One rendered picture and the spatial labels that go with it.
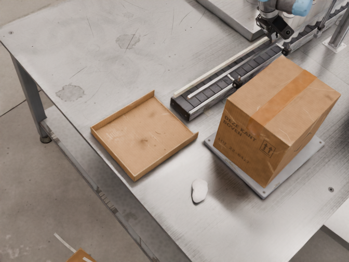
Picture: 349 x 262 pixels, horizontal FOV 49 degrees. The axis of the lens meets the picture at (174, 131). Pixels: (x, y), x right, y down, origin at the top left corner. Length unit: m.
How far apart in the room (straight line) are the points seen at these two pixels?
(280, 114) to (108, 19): 1.01
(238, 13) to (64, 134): 1.12
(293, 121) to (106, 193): 1.11
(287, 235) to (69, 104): 0.92
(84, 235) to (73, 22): 1.09
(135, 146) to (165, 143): 0.11
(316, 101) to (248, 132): 0.24
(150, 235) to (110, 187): 0.33
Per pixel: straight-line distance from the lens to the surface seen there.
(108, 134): 1.43
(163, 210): 1.28
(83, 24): 1.86
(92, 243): 2.13
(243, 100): 1.20
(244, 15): 1.92
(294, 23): 1.77
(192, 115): 1.46
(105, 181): 2.02
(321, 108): 1.27
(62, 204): 2.24
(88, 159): 2.10
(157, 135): 1.42
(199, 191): 1.29
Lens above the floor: 2.00
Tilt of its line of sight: 54 degrees down
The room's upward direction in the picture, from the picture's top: 8 degrees clockwise
